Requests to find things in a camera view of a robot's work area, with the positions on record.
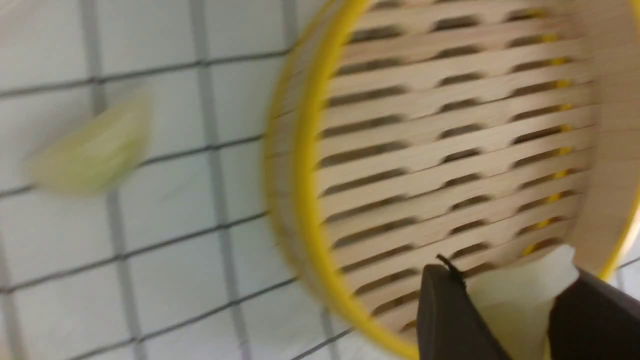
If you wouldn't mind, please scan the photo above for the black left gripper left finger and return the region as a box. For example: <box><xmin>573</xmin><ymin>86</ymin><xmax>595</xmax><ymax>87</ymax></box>
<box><xmin>416</xmin><ymin>254</ymin><xmax>510</xmax><ymax>360</ymax></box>

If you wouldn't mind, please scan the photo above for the white black-grid tablecloth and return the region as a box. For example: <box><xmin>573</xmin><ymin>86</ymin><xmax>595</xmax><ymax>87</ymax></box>
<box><xmin>0</xmin><ymin>0</ymin><xmax>640</xmax><ymax>360</ymax></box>

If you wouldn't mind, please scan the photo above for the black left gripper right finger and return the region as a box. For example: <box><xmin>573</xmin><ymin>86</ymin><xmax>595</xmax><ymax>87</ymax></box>
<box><xmin>547</xmin><ymin>269</ymin><xmax>640</xmax><ymax>360</ymax></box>

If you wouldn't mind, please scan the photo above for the green dumpling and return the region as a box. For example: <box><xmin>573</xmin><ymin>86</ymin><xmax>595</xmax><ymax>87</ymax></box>
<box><xmin>467</xmin><ymin>244</ymin><xmax>579</xmax><ymax>360</ymax></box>
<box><xmin>26</xmin><ymin>89</ymin><xmax>153</xmax><ymax>197</ymax></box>

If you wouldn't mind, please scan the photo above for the bamboo steamer tray yellow rim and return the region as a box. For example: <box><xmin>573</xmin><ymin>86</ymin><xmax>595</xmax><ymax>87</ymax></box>
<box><xmin>263</xmin><ymin>0</ymin><xmax>639</xmax><ymax>360</ymax></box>

